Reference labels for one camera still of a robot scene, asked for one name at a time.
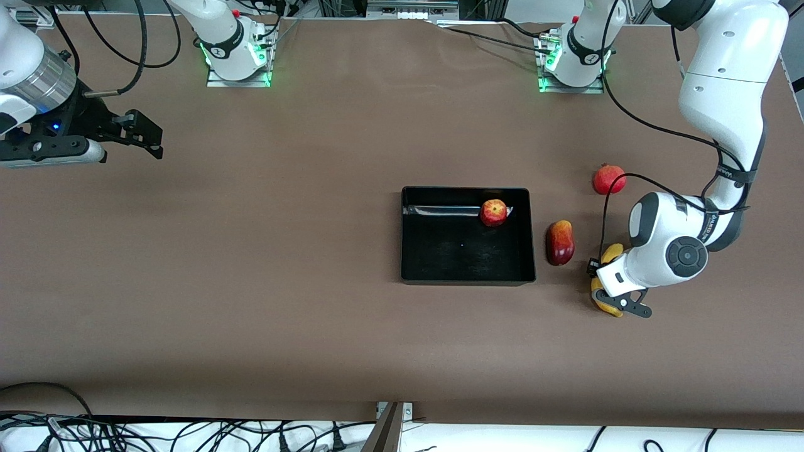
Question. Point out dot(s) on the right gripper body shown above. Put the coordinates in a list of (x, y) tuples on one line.
[(88, 121)]

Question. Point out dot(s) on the yellow banana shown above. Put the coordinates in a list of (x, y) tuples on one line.
[(612, 251)]

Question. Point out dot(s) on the red yellow apple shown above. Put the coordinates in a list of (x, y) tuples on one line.
[(494, 212)]

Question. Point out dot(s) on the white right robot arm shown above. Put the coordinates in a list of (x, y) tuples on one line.
[(220, 31)]

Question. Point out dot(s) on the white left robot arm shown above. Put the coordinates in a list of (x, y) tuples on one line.
[(728, 63)]

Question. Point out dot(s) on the black plastic box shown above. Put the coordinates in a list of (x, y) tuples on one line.
[(465, 251)]

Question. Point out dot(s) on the red yellow mango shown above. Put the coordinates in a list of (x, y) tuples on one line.
[(560, 243)]

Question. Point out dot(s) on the red pomegranate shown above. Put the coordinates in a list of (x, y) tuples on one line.
[(609, 179)]

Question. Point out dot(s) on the brown table cover sheet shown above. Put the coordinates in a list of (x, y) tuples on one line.
[(251, 251)]

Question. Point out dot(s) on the aluminium profile bar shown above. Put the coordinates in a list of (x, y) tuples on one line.
[(386, 433)]

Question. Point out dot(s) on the silver equipment rack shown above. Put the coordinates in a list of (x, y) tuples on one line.
[(411, 7)]

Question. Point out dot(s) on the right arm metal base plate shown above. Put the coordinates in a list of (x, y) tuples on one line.
[(217, 83)]

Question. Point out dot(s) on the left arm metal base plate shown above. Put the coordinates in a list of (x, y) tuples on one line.
[(568, 89)]

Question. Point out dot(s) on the small metal bracket plate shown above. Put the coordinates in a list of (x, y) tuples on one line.
[(409, 411)]

